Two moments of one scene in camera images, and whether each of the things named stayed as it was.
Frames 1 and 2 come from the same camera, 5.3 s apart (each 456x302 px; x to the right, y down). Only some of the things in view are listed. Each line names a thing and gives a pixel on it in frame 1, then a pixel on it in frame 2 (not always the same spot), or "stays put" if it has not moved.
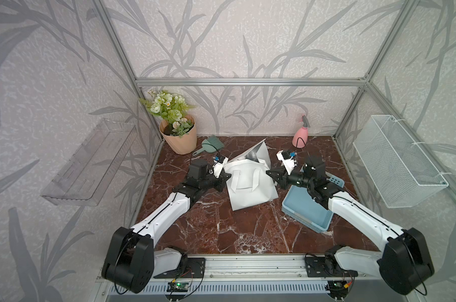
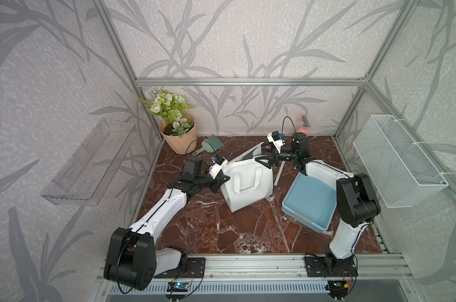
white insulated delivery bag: [249, 185] stays put
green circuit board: [177, 287] stays put
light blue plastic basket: [300, 206] stays put
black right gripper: [282, 177] → [269, 159]
